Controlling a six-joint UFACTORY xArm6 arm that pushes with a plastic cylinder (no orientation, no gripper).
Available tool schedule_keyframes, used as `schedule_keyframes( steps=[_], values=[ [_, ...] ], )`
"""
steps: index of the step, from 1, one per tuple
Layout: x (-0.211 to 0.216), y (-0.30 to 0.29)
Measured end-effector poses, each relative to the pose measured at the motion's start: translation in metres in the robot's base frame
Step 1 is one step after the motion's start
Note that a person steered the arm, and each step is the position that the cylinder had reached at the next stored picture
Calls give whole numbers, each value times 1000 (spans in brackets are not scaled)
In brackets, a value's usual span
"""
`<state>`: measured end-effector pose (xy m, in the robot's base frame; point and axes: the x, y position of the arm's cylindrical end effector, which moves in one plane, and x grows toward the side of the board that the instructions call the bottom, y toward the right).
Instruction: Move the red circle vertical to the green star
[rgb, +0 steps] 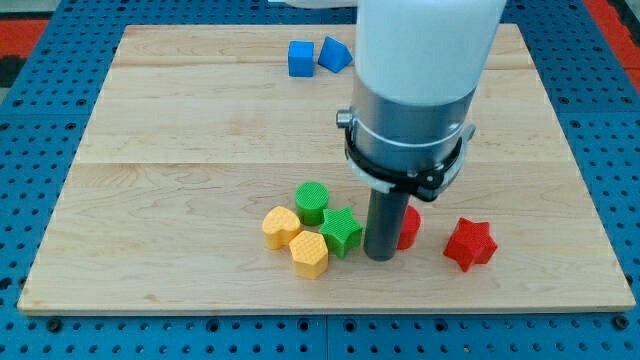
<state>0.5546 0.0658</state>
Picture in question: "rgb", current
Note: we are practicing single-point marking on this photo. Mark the green star block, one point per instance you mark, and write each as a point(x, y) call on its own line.
point(341, 231)

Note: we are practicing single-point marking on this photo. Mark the blue triangle block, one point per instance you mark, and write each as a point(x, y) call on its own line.
point(334, 55)

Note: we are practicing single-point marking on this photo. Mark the red circle block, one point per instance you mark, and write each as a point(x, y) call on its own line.
point(409, 229)

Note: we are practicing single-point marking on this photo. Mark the yellow hexagon block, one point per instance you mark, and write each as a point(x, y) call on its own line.
point(309, 254)

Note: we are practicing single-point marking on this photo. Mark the blue cube block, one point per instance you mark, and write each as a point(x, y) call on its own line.
point(301, 59)

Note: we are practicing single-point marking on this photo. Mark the green circle block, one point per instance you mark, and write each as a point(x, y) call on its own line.
point(311, 199)

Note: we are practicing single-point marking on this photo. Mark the yellow heart block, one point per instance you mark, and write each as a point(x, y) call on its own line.
point(280, 226)

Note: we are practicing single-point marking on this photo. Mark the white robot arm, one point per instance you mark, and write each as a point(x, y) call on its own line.
point(417, 66)

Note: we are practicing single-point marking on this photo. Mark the red star block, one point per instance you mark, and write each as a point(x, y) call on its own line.
point(470, 243)

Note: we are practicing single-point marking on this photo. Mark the wooden board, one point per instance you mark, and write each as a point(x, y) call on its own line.
point(198, 132)

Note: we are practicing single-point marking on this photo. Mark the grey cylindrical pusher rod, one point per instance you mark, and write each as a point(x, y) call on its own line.
point(384, 223)

